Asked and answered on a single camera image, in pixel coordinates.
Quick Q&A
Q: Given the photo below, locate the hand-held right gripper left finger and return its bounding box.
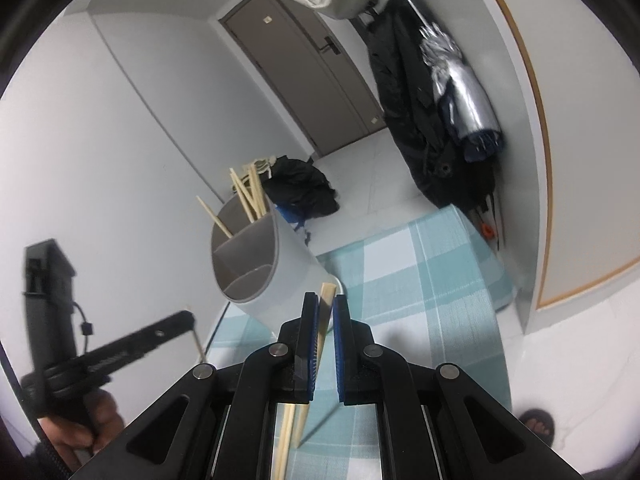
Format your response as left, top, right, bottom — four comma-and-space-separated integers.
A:
65, 292, 321, 480

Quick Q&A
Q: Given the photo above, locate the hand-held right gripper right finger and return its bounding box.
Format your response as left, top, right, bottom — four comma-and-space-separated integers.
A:
333, 294, 586, 480

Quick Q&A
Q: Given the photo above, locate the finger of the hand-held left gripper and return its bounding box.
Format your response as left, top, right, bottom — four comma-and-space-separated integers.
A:
102, 310, 197, 363

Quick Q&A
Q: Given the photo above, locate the light wooden chopstick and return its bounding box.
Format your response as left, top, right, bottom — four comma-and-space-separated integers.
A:
196, 196, 234, 239
229, 167, 257, 223
247, 162, 269, 217
234, 186, 259, 222
294, 282, 338, 448
271, 403, 297, 480
186, 305, 207, 365

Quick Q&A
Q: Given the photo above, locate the grey utensil holder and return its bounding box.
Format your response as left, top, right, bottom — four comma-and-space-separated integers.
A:
210, 205, 346, 333

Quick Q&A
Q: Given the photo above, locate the person's left forearm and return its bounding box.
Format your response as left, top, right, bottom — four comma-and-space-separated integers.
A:
0, 425, 76, 480

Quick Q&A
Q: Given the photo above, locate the person's left hand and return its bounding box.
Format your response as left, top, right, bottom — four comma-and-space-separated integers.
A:
42, 389, 126, 467

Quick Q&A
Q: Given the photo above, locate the blue checked tablecloth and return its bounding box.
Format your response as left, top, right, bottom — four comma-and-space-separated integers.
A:
205, 205, 513, 480

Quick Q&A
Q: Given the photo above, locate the black garment pile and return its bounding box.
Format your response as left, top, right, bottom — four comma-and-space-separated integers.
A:
262, 157, 341, 221

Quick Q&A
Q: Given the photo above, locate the person's foot in black sandal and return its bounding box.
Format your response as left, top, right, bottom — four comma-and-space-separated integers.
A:
519, 407, 557, 448

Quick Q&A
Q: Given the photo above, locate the black coat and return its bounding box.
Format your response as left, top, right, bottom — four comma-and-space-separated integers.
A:
367, 0, 501, 211

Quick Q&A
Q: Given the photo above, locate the grey door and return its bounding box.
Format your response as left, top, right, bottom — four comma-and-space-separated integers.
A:
218, 0, 386, 158

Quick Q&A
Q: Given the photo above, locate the silver folding umbrella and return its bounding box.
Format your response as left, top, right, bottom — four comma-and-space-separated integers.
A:
419, 22, 505, 163

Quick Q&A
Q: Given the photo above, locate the black cable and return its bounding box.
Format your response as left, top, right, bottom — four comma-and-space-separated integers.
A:
70, 301, 97, 358

